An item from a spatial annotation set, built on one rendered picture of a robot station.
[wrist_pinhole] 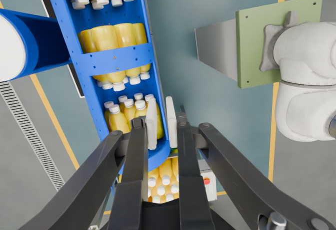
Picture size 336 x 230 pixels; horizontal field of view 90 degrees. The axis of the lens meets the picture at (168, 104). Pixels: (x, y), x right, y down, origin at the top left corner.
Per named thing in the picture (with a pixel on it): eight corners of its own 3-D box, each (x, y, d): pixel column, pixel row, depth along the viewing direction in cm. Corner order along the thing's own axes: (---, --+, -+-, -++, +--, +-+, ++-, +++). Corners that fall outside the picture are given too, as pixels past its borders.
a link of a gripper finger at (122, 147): (146, 155, 14) (110, 158, 14) (150, 126, 19) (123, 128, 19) (144, 139, 14) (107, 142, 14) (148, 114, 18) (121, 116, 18)
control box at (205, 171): (209, 157, 93) (215, 171, 83) (211, 184, 100) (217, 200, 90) (191, 160, 93) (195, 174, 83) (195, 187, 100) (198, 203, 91)
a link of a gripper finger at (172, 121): (167, 119, 15) (176, 119, 15) (165, 96, 21) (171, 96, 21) (170, 148, 16) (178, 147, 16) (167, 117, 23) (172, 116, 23)
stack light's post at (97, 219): (129, 127, 196) (96, 225, 94) (130, 130, 198) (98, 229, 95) (126, 128, 196) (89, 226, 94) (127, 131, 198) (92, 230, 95)
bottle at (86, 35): (83, 30, 52) (101, 87, 59) (105, 28, 56) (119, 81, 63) (77, 32, 57) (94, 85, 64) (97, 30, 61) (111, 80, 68)
